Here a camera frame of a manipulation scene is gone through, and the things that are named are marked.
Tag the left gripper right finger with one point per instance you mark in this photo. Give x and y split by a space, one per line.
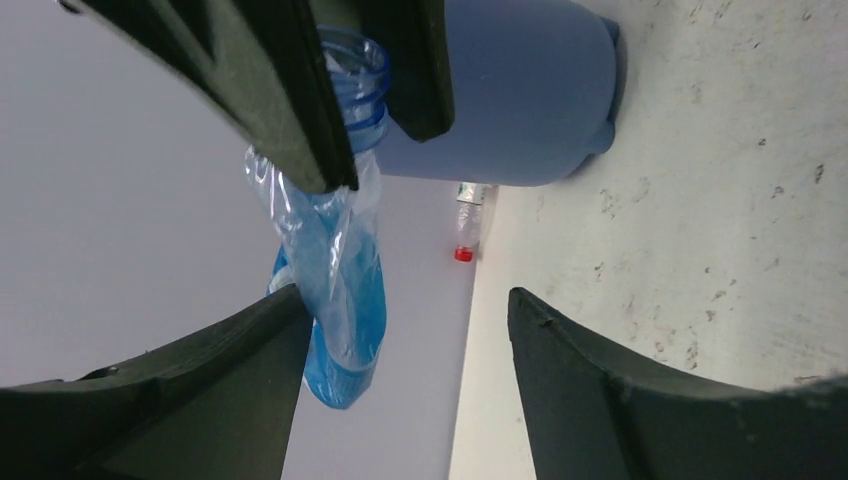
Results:
595 409

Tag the crushed blue label bottle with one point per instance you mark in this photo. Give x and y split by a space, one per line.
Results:
329 244

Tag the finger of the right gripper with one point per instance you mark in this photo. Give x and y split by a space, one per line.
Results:
413 33
259 64

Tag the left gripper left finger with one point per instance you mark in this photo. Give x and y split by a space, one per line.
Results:
216 404

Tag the red cap bottle by wall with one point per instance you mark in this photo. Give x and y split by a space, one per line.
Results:
471 200

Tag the blue plastic bin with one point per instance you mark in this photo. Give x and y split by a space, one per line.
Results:
534 84

